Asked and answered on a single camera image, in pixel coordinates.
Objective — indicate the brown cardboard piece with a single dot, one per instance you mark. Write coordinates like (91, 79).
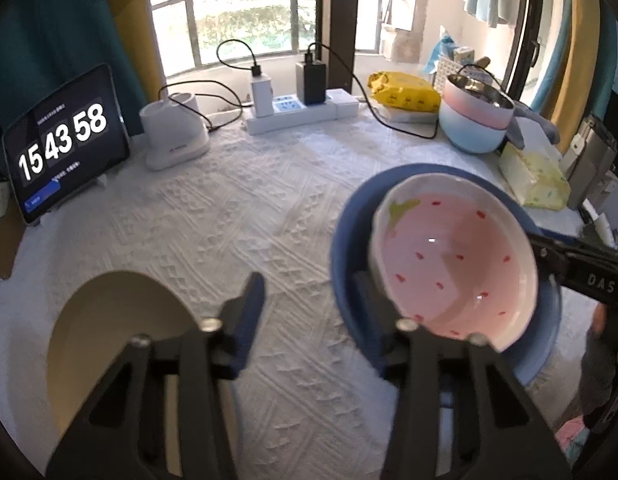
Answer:
(4, 245)

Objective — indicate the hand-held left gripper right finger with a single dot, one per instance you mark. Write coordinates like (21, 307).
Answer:
(375, 332)

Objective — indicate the dark window frame post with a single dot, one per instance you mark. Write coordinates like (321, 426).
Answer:
(338, 10)

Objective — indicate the teal curtain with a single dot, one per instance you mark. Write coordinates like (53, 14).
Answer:
(601, 60)
(49, 35)

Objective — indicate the white textured tablecloth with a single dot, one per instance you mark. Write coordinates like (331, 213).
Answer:
(214, 220)

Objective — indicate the person's right hand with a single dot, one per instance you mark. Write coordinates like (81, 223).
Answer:
(601, 325)

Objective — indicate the yellow tissue pack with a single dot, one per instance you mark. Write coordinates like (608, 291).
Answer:
(536, 180)

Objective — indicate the dark sliding door frame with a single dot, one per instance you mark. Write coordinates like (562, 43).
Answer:
(526, 25)

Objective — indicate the white lotion tube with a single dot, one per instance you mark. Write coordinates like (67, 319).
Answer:
(601, 222)

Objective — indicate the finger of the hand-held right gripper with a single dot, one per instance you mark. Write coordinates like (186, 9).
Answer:
(579, 270)

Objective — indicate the pink metal bowl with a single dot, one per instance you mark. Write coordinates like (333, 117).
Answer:
(476, 107)

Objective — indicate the grey cloth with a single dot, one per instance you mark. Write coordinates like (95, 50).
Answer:
(536, 122)

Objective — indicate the tablet with clock display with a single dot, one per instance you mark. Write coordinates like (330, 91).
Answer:
(64, 140)

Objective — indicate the pink and blue cloth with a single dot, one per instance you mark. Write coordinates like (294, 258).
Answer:
(574, 440)

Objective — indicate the white pegboard basket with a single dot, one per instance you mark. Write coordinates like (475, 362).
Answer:
(451, 72)

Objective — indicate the yellow curtain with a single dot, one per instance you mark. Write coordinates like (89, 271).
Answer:
(571, 35)
(131, 25)

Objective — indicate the yellow packet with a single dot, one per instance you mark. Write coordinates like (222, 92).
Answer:
(404, 91)

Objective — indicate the pink strawberry print bowl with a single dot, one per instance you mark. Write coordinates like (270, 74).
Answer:
(439, 260)

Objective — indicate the person's right forearm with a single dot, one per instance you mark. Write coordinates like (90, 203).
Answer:
(599, 390)

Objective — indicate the light blue bowl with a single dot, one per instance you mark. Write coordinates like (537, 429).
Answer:
(469, 137)

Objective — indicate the white charger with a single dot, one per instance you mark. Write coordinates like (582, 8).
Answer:
(261, 92)

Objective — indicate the blue bag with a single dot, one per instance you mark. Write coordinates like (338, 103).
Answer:
(441, 55)

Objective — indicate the white round appliance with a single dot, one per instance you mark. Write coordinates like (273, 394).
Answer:
(174, 130)

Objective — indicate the white tablet stand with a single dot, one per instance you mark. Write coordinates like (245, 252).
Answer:
(89, 191)

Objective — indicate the beige plate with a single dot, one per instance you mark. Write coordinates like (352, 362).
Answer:
(114, 310)

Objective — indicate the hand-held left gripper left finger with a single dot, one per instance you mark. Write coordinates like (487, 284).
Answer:
(250, 305)

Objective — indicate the black charger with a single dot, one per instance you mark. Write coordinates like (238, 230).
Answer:
(311, 80)

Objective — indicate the balcony railing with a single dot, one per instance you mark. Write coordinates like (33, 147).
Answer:
(249, 15)

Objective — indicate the white power strip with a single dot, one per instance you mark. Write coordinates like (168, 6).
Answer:
(289, 112)

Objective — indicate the blue plate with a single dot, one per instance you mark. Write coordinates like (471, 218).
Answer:
(349, 240)

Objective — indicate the small pale box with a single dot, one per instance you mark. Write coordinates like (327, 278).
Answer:
(464, 55)

